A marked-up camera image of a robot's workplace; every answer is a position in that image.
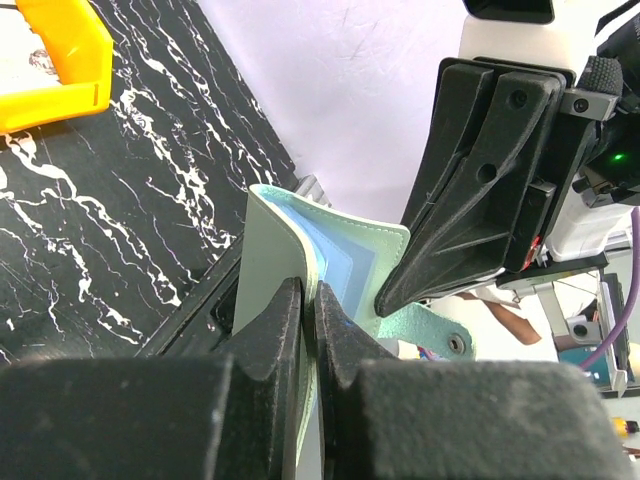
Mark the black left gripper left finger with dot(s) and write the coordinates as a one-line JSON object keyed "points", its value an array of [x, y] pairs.
{"points": [[230, 414]]}

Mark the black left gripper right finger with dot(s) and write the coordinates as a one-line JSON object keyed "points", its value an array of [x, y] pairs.
{"points": [[387, 418]]}

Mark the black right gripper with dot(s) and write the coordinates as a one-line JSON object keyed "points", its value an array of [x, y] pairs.
{"points": [[487, 131]]}

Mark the green card holder wallet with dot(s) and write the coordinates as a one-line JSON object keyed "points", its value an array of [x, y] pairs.
{"points": [[274, 249]]}

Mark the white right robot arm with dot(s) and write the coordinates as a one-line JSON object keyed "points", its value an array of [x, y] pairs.
{"points": [[532, 159]]}

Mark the person in white shirt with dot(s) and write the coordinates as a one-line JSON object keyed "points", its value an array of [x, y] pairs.
{"points": [[519, 327]]}

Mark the teal container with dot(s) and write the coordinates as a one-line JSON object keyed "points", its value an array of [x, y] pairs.
{"points": [[598, 372]]}

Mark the orange plastic bin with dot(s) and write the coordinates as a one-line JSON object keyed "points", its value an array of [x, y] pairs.
{"points": [[81, 50]]}

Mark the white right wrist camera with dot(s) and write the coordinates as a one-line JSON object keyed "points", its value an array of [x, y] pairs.
{"points": [[557, 35]]}

